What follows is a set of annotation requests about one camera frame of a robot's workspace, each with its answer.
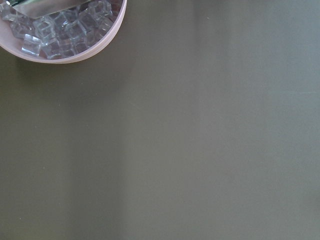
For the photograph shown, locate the pink bowl with ice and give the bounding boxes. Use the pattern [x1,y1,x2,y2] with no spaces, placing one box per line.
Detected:
[0,0,128,65]

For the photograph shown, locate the metal ice scoop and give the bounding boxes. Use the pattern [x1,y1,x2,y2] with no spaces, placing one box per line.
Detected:
[5,0,89,19]

